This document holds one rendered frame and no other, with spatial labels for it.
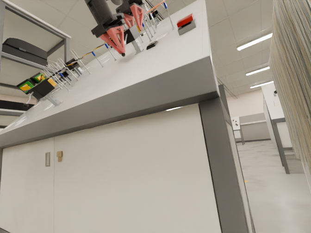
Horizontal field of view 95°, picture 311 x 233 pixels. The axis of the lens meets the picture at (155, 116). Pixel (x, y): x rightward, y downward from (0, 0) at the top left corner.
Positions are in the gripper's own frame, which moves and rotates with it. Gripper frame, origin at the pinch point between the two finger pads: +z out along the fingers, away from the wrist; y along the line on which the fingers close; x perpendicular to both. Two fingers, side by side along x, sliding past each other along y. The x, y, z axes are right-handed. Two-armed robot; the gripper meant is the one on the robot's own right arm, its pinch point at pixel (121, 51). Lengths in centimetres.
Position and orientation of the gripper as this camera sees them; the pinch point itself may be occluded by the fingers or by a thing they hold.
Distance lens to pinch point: 55.1
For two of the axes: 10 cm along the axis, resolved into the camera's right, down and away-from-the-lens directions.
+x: -3.7, 6.0, -7.1
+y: -8.3, 1.3, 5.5
